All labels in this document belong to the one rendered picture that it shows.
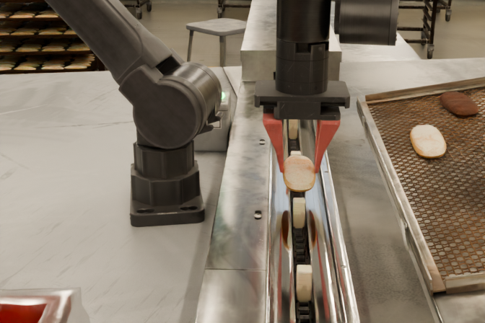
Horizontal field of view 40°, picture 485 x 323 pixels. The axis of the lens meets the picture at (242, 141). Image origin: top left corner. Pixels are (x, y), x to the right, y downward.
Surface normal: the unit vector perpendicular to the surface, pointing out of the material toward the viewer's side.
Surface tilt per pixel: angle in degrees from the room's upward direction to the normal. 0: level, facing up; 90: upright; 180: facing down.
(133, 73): 90
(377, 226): 0
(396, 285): 0
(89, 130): 0
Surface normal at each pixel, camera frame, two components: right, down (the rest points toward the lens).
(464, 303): -0.18, -0.93
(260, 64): -0.05, 0.35
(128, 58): -0.36, 0.11
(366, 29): -0.22, 0.63
